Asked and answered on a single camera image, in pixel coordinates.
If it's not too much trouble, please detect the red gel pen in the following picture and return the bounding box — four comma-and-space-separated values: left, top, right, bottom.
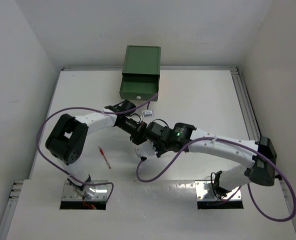
98, 146, 111, 169

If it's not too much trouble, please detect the green top drawer tray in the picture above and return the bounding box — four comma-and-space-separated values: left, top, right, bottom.
119, 74, 160, 101

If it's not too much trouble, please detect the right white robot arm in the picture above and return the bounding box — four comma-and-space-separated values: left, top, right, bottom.
135, 122, 277, 197

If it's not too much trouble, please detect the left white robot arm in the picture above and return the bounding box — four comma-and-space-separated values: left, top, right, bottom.
45, 100, 147, 193

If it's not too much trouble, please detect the green top drawer unit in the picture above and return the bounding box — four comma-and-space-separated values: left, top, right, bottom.
122, 45, 161, 75

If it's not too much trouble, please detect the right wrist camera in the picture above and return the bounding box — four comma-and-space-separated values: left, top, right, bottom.
134, 141, 158, 161

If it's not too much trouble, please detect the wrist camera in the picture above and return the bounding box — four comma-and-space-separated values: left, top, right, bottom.
134, 141, 158, 161
142, 109, 153, 118

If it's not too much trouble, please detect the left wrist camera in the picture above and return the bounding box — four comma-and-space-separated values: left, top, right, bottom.
142, 109, 153, 118

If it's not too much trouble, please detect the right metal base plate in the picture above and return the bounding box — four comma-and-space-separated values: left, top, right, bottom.
195, 180, 242, 202

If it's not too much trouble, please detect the metal base plate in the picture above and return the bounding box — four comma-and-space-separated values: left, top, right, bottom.
195, 180, 242, 202
62, 180, 110, 202

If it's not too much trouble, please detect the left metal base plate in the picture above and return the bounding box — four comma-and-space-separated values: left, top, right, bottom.
62, 180, 110, 202

